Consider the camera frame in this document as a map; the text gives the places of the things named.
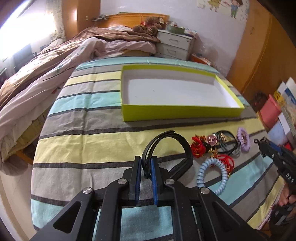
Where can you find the wooden wardrobe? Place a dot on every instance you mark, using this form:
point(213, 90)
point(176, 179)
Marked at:
point(265, 57)

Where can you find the wooden headboard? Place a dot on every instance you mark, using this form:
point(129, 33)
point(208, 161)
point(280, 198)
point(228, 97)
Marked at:
point(126, 19)

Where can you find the yellow-green shallow cardboard box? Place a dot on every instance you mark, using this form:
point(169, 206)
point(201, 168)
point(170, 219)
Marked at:
point(163, 92)

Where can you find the black wide bracelet band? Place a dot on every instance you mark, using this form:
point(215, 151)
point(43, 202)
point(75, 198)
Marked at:
point(168, 146)

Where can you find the cartoon couple wall sticker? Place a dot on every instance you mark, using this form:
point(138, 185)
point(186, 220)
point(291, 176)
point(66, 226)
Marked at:
point(237, 10)

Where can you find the green bowl on cabinet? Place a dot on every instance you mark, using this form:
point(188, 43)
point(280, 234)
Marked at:
point(172, 28)

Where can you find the pink plastic bin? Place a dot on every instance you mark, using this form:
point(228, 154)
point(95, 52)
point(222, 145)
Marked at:
point(270, 112)

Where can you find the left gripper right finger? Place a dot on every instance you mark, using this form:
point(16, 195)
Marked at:
point(161, 192)

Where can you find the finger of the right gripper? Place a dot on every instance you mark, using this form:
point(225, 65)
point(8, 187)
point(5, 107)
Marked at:
point(262, 140)

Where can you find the pink floral duvet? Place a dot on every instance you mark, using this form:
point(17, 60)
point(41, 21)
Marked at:
point(28, 93)

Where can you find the papers and boxes pile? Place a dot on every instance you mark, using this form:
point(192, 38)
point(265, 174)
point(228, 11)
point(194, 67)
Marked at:
point(283, 131)

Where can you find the window curtain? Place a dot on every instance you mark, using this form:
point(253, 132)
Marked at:
point(54, 9)

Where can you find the brown blanket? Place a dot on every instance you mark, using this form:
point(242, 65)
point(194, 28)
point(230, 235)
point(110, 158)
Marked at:
point(111, 34)

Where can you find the brown teddy bear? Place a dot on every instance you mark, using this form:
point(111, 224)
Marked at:
point(150, 26)

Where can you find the stack of books on floor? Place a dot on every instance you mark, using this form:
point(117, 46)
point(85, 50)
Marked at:
point(201, 60)

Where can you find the white bedside drawer cabinet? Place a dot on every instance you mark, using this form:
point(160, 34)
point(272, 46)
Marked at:
point(174, 46)

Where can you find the person's right hand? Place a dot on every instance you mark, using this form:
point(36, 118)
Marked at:
point(286, 196)

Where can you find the dark grey chair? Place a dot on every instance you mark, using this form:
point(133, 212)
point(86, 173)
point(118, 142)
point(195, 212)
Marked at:
point(22, 57)

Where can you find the striped bed sheet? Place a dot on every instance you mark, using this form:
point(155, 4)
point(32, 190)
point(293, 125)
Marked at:
point(85, 143)

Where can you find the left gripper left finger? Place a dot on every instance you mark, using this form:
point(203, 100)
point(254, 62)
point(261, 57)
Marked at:
point(134, 182)

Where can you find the red flower hair ornament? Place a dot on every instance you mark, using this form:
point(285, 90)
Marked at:
point(199, 146)

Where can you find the black and grey hair bands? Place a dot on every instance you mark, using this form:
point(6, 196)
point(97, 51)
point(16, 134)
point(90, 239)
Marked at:
point(228, 144)

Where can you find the pink round badge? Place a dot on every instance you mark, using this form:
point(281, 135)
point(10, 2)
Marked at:
point(212, 139)

